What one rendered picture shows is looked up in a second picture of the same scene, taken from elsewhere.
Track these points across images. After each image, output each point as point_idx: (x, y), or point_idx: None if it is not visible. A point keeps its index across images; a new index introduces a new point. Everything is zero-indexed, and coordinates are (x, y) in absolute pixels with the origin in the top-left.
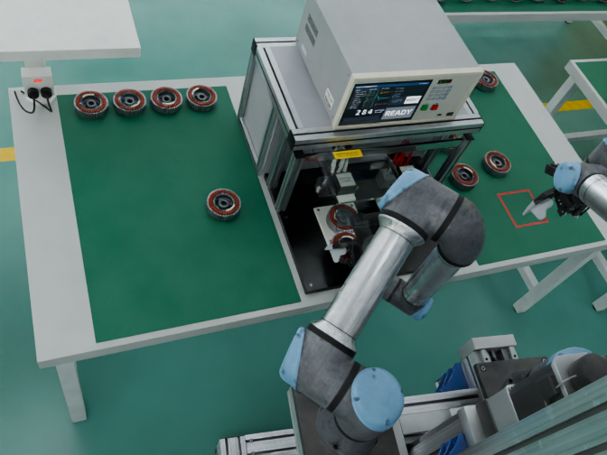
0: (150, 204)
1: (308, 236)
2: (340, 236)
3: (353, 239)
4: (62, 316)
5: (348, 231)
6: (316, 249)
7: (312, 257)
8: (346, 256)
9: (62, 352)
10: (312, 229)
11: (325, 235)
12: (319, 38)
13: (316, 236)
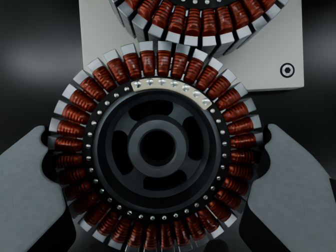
0: None
1: (11, 32)
2: (130, 77)
3: (209, 112)
4: None
5: (193, 47)
6: (32, 109)
7: (4, 148)
8: (115, 237)
9: None
10: (39, 0)
11: (84, 42)
12: None
13: (52, 38)
